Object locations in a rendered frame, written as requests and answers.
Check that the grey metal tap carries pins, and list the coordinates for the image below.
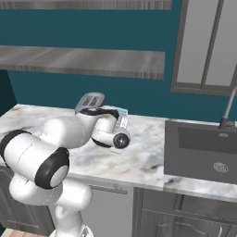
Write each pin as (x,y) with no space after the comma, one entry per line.
(227,111)

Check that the pale grey dishwasher door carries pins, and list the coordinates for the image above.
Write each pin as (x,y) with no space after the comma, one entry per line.
(112,216)

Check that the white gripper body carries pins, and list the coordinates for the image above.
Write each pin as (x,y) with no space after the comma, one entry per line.
(116,151)

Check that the grey framed window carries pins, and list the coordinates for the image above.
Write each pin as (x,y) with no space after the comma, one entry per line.
(205,46)

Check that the dark grey cupboard door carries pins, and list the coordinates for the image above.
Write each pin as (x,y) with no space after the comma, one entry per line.
(18,213)
(191,227)

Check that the grey wooden wall shelf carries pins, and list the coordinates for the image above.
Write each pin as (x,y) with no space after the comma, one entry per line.
(92,3)
(92,63)

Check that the grey toaster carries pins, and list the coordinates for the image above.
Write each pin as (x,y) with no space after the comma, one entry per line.
(89,100)

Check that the dark grey drawer front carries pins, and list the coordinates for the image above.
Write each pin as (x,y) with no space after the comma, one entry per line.
(200,205)

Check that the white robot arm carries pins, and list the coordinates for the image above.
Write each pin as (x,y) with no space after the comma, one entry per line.
(37,154)

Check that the dark grey sink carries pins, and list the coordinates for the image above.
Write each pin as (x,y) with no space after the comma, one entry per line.
(200,151)

